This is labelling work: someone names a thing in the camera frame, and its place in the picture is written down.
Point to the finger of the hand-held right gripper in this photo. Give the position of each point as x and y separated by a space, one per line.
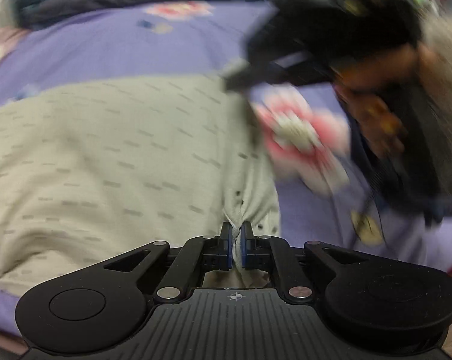
263 69

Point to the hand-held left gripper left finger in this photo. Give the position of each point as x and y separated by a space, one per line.
226 245

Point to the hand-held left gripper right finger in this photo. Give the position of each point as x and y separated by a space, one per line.
247 245

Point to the green polka dot garment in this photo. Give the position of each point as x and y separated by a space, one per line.
117 180

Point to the person's right hand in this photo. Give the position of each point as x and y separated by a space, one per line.
376 97

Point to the purple floral bed sheet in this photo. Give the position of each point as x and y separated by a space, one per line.
117 45

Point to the dark cloth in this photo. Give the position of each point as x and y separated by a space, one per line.
406 180

